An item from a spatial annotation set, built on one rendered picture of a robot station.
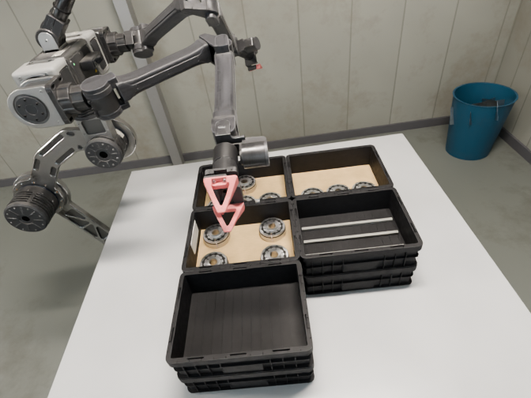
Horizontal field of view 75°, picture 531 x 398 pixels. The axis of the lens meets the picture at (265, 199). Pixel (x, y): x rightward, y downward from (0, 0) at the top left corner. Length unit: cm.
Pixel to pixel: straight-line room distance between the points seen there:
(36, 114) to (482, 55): 322
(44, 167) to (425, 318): 165
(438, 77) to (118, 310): 301
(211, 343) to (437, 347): 71
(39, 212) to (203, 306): 91
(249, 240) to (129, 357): 58
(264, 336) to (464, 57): 291
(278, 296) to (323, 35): 223
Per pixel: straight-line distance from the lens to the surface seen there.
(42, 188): 188
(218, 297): 122
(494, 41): 357
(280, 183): 158
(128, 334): 143
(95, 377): 141
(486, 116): 304
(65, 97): 115
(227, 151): 77
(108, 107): 110
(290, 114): 318
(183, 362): 103
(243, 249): 132
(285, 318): 114
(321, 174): 161
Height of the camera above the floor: 183
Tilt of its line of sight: 41 degrees down
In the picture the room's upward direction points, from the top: 9 degrees counter-clockwise
